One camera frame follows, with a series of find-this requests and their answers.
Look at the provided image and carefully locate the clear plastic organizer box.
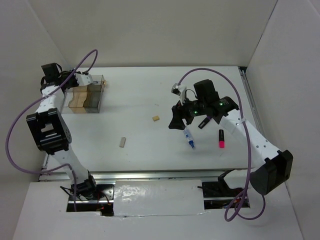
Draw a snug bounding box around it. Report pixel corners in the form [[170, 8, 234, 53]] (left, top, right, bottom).
[[61, 75, 107, 114]]

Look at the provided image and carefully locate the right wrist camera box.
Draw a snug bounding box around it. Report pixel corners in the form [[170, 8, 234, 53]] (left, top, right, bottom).
[[171, 83, 187, 106]]

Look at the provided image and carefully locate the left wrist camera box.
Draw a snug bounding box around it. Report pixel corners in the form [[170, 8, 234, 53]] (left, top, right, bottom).
[[75, 73, 94, 86]]

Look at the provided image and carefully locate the beige rectangular eraser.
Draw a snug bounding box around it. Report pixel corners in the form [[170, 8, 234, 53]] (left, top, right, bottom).
[[119, 137, 127, 148]]

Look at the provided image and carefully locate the pink highlighter black cap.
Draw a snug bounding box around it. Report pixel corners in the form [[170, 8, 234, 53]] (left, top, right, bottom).
[[218, 129, 225, 149]]

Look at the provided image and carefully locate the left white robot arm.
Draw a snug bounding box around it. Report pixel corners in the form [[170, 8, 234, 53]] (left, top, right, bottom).
[[26, 63, 99, 200]]

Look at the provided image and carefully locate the black purple usb stick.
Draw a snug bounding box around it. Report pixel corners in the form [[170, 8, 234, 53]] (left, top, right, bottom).
[[198, 117, 211, 129]]

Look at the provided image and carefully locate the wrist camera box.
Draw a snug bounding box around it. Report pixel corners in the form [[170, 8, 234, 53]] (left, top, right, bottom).
[[75, 73, 94, 86], [171, 83, 187, 106]]

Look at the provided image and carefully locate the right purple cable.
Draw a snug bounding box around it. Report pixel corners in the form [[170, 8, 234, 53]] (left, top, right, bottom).
[[176, 67, 266, 222]]

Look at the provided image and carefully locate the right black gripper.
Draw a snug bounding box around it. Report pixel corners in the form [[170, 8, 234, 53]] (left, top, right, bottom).
[[168, 94, 207, 130]]

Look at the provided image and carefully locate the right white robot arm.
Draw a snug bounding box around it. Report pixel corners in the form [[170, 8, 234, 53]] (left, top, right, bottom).
[[168, 79, 293, 196]]

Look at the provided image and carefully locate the white tape sheet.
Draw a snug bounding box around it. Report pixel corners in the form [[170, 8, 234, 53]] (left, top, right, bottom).
[[113, 179, 205, 217]]

